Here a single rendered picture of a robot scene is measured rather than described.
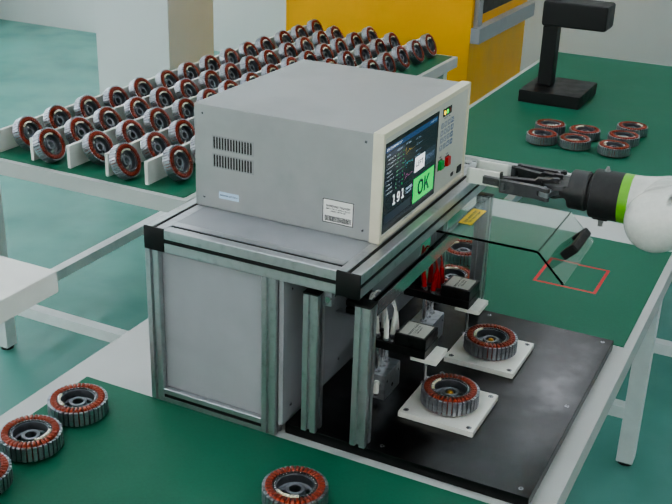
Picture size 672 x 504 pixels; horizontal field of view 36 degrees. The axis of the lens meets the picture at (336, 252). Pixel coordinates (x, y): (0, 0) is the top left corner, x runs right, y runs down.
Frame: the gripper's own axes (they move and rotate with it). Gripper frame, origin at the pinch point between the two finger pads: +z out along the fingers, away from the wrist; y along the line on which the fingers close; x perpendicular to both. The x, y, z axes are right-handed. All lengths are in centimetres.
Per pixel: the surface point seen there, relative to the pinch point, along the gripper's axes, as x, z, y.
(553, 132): -38, 30, 168
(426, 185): -2.2, 9.8, -7.1
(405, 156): 6.9, 9.7, -18.9
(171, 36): -51, 273, 278
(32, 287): 1, 37, -86
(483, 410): -40.1, -9.8, -19.8
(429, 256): -14.7, 6.3, -11.9
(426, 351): -28.8, 1.3, -23.3
